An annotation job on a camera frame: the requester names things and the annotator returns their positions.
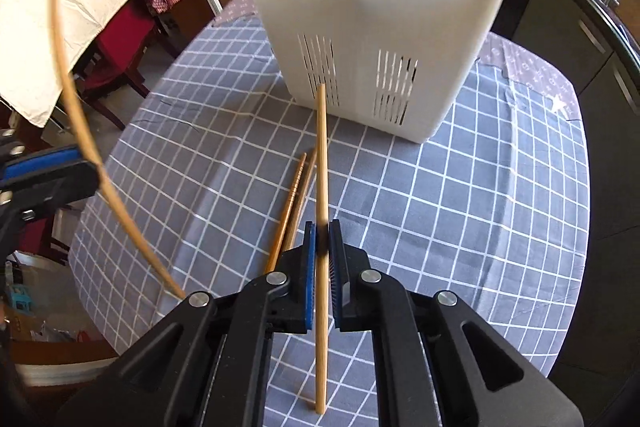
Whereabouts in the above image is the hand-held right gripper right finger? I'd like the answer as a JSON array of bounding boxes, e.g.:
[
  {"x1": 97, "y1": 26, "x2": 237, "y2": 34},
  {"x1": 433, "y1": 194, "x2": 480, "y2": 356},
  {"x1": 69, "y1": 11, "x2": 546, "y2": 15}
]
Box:
[{"x1": 327, "y1": 219, "x2": 583, "y2": 427}]

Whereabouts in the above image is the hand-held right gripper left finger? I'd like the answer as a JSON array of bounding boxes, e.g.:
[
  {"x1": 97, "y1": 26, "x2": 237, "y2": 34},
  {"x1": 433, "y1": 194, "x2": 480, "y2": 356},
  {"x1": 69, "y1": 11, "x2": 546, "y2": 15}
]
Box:
[{"x1": 57, "y1": 221, "x2": 321, "y2": 427}]

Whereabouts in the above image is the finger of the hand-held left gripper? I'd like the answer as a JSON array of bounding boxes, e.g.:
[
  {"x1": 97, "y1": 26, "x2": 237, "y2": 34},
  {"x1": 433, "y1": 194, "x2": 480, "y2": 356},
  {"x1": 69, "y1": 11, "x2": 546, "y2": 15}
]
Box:
[
  {"x1": 11, "y1": 161, "x2": 99, "y2": 221},
  {"x1": 4, "y1": 145, "x2": 84, "y2": 181}
]

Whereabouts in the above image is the brown wooden chopstick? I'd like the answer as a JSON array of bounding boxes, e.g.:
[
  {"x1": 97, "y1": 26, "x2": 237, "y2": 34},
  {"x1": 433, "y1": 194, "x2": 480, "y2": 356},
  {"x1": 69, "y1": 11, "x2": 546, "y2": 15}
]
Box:
[
  {"x1": 281, "y1": 149, "x2": 319, "y2": 252},
  {"x1": 264, "y1": 152, "x2": 308, "y2": 274}
]

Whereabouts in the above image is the light bamboo chopstick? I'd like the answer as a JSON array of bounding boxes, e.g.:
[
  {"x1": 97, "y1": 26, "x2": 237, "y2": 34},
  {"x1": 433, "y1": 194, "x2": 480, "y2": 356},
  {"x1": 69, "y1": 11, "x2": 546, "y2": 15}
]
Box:
[
  {"x1": 313, "y1": 83, "x2": 332, "y2": 414},
  {"x1": 47, "y1": 0, "x2": 187, "y2": 300}
]

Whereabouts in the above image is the white plastic utensil holder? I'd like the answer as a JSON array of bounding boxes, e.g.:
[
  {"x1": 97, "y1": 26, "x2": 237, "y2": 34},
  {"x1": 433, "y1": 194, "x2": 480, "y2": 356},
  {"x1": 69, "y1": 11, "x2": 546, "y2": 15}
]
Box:
[{"x1": 232, "y1": 0, "x2": 515, "y2": 145}]

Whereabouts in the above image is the small blue plastic stool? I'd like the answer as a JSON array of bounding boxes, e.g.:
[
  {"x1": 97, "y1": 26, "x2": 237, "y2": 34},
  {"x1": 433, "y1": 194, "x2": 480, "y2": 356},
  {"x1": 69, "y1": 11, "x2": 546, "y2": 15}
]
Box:
[{"x1": 5, "y1": 284, "x2": 31, "y2": 308}]

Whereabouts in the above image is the blue checked tablecloth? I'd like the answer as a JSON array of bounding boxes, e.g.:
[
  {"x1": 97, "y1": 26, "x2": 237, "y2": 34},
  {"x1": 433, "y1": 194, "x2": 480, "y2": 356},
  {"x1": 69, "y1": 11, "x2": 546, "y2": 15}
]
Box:
[{"x1": 70, "y1": 14, "x2": 593, "y2": 427}]

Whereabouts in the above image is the white hanging sheet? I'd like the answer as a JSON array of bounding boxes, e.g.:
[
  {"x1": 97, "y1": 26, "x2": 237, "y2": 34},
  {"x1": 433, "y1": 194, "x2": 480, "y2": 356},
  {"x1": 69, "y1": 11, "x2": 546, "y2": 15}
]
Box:
[{"x1": 0, "y1": 0, "x2": 138, "y2": 128}]

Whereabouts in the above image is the red wooden chair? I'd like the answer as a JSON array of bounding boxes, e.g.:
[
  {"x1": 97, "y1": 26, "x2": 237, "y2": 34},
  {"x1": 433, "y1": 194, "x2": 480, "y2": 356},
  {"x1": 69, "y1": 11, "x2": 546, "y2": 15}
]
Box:
[{"x1": 75, "y1": 2, "x2": 173, "y2": 130}]

